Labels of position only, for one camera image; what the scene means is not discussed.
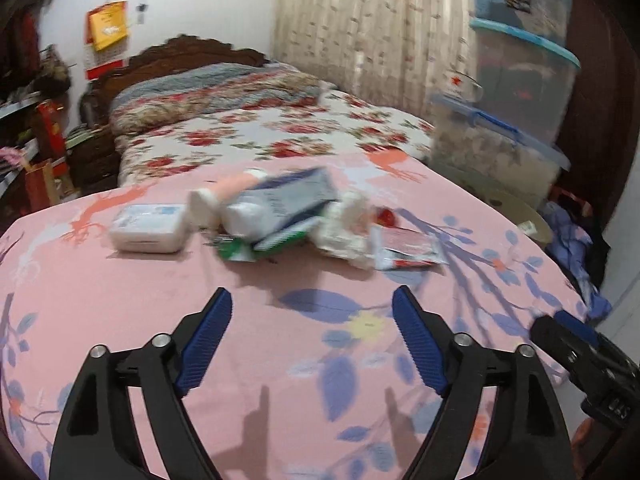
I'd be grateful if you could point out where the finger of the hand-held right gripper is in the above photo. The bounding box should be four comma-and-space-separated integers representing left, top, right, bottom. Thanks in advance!
530, 309, 603, 363

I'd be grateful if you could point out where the red and yellow wall calendar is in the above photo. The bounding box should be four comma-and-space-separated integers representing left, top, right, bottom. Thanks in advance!
82, 0, 131, 82

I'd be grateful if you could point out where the carved wooden headboard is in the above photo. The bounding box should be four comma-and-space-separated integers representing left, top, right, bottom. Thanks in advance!
80, 35, 272, 126

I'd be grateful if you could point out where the pink printed blanket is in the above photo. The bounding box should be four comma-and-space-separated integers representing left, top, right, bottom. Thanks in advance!
0, 152, 593, 480

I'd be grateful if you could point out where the floral folded quilt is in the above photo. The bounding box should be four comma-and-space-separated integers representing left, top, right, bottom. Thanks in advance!
107, 62, 337, 137

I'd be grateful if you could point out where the white plastic bag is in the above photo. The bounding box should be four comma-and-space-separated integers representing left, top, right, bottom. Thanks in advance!
307, 192, 381, 271

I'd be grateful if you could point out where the beige patterned curtain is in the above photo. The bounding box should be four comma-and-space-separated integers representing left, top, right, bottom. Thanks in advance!
272, 0, 482, 128

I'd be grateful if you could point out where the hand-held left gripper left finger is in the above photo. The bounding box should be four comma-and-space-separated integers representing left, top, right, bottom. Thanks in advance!
47, 287, 234, 480

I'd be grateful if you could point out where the large teal-lid storage box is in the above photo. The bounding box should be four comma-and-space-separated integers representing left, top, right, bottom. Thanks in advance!
470, 17, 582, 147

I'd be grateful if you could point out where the orange paper bag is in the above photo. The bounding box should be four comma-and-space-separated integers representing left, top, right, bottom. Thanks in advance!
22, 159, 76, 211

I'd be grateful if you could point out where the dark wooden nightstand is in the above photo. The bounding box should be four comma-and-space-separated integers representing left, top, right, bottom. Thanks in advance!
66, 125, 122, 192

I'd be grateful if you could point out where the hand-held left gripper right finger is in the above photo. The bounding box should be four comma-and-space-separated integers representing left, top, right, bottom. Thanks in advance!
392, 285, 576, 480

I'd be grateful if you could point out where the white red-star enamel mug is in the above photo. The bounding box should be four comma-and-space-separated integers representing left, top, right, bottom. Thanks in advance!
444, 67, 486, 107

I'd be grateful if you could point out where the floral bed sheet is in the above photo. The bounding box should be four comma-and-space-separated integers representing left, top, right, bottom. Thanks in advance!
115, 89, 437, 192

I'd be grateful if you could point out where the pink white-capped tube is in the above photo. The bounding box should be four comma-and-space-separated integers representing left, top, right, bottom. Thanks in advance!
189, 169, 268, 228

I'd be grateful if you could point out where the blue-handle clear storage box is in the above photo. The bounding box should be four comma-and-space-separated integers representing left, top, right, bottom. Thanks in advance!
430, 92, 572, 212

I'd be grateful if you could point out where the white wet wipes pack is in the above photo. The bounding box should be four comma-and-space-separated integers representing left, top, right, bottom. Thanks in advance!
109, 203, 190, 254

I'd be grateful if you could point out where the green and white packet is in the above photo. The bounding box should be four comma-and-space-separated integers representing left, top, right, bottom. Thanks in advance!
217, 220, 321, 263

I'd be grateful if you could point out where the cluttered metal shelf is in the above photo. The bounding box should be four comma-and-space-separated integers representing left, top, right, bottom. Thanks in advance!
0, 10, 76, 213

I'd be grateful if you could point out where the red and white packet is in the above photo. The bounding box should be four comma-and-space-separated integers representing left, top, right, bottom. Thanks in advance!
372, 227, 451, 272

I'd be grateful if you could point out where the dark brown wooden door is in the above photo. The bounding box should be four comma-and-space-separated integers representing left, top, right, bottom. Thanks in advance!
547, 0, 640, 233

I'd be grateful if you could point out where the purple-blue cloth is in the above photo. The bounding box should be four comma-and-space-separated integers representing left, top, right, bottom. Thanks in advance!
542, 200, 613, 322

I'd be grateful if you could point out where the blue and white box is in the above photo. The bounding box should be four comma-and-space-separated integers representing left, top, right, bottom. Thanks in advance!
247, 167, 338, 221

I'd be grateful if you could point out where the beige round bin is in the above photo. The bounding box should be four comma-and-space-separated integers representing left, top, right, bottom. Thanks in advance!
445, 165, 555, 247

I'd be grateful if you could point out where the tall red box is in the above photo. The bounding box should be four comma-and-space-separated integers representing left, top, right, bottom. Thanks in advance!
35, 100, 69, 162

